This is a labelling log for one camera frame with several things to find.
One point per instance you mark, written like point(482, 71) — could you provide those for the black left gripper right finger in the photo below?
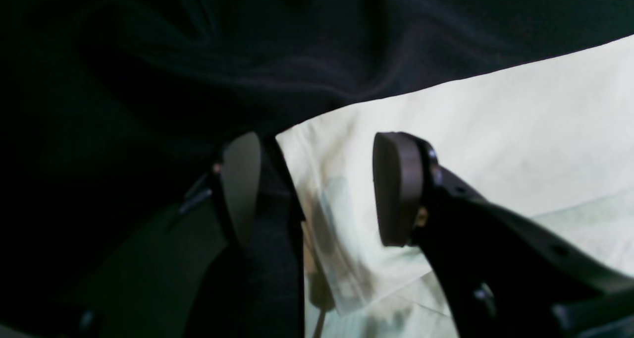
point(503, 276)

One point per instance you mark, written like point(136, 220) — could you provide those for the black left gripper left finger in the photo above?
point(147, 286)

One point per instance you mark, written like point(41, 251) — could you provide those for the light green T-shirt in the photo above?
point(552, 140)

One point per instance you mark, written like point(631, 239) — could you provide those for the black table cloth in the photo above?
point(112, 109)

